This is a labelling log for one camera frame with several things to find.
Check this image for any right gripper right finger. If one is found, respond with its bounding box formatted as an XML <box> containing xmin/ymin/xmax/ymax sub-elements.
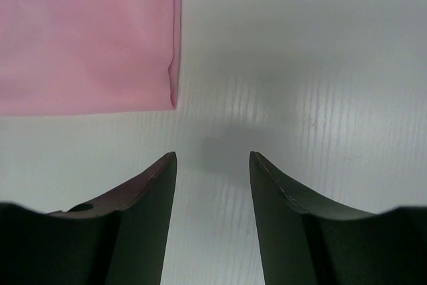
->
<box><xmin>249</xmin><ymin>152</ymin><xmax>426</xmax><ymax>284</ymax></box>

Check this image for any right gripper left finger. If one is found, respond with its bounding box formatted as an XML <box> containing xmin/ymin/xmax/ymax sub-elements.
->
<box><xmin>1</xmin><ymin>152</ymin><xmax>177</xmax><ymax>284</ymax></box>

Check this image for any pink t shirt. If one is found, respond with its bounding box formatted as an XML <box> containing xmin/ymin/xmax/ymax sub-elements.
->
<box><xmin>1</xmin><ymin>0</ymin><xmax>181</xmax><ymax>116</ymax></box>

